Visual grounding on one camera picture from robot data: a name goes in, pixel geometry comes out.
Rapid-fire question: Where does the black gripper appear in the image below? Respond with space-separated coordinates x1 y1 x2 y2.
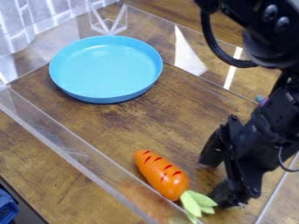
199 110 299 209

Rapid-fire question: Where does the orange toy carrot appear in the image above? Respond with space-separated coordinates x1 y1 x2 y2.
135 149 218 224

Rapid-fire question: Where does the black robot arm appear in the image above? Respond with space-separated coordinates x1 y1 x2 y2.
194 0 299 208

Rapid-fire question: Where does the purple toy eggplant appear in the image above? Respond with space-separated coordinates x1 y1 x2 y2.
256 95 268 107

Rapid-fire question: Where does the blue plastic plate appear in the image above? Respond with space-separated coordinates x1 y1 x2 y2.
49 36 164 104

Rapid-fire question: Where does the blue object at corner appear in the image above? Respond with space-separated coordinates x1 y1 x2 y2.
0 189 19 224

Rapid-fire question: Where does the clear acrylic enclosure wall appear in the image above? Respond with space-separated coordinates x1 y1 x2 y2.
0 3 299 224

